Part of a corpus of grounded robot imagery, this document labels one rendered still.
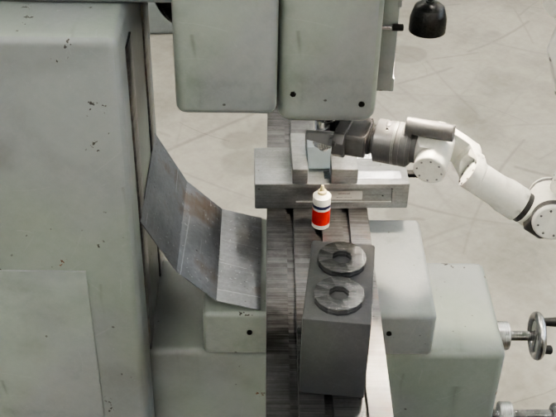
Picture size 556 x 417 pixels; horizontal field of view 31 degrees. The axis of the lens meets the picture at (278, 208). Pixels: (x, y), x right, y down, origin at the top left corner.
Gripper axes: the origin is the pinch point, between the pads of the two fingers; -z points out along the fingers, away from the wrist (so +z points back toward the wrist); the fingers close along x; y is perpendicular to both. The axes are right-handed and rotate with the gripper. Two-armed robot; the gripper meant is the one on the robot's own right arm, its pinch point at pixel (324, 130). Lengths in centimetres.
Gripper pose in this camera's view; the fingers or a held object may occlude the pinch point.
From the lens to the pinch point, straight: 207.9
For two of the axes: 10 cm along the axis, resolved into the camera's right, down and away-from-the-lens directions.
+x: -3.2, 5.7, -7.6
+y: -0.1, 8.0, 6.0
